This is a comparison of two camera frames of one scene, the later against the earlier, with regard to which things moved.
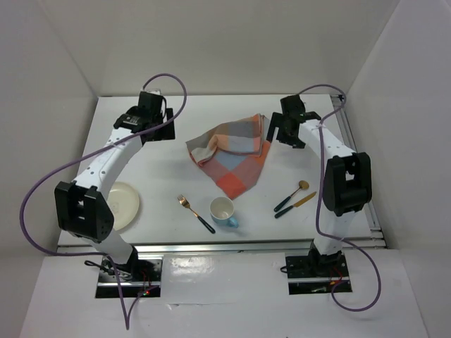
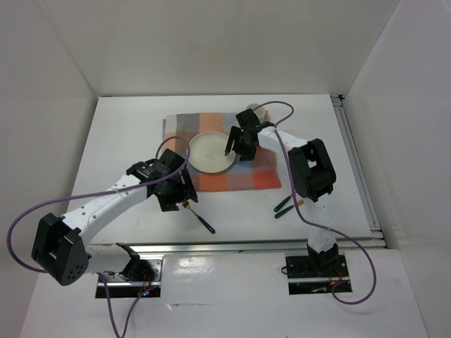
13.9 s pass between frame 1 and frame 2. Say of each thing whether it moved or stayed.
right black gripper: moved
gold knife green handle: stayed
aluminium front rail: stayed
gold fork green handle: stayed
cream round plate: moved
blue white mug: moved
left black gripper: moved
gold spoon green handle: stayed
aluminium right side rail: stayed
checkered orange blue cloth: moved
